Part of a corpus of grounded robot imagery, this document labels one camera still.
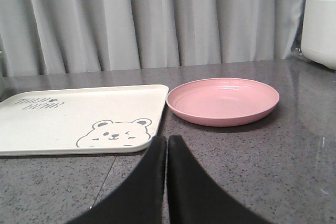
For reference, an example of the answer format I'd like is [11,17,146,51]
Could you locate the cream bear serving tray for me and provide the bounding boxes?
[1,84,169,156]

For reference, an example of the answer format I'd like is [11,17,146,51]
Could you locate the pink round plate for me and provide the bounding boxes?
[166,78,279,127]

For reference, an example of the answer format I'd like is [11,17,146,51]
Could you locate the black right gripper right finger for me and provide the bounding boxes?
[167,135,267,223]

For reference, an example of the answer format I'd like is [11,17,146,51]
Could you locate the grey pleated curtain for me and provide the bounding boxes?
[1,0,303,77]

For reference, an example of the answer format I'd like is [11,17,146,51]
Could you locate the white rice cooker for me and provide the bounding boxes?
[301,0,335,70]

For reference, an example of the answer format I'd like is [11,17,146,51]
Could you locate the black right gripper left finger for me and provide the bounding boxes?
[69,136,166,223]

